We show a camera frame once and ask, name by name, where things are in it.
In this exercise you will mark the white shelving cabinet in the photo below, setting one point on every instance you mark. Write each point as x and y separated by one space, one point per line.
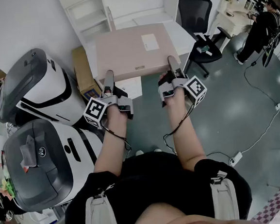
92 18

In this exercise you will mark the white desk with shelves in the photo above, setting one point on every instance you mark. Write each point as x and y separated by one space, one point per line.
183 39

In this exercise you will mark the black office chair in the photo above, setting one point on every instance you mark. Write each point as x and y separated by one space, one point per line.
194 11

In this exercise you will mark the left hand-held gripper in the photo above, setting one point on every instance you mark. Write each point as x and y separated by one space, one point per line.
96 110

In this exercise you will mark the teal object on chair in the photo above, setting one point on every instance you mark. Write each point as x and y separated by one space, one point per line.
203 49

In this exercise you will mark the brown cardboard box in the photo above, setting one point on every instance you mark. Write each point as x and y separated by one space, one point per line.
82 70

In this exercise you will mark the white and black machine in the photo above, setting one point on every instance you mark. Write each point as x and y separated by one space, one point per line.
43 88
49 165

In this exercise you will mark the person's right forearm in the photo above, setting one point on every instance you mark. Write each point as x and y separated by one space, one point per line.
184 134

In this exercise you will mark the person's left hand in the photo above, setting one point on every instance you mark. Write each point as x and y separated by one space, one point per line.
107 89

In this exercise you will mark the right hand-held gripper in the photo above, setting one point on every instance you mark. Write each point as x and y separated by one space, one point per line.
195 88

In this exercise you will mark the white plug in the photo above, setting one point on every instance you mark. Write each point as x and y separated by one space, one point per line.
278 106

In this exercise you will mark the white power strip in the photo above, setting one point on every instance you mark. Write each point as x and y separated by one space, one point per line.
236 159

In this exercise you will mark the grey cloth piece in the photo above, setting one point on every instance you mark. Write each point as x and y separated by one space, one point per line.
30 150

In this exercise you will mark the black round fan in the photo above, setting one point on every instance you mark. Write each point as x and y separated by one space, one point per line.
269 54

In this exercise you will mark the person's black shirt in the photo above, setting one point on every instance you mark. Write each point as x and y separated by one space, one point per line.
155 178

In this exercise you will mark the person's left forearm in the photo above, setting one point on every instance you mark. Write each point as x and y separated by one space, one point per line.
113 145

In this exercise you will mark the person's white shoe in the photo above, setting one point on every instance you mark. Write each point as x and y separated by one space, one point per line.
139 153
158 150

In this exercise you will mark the person's right hand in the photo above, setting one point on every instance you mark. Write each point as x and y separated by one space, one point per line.
163 77

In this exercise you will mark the white vanity dresser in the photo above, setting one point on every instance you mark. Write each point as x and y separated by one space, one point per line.
232 25

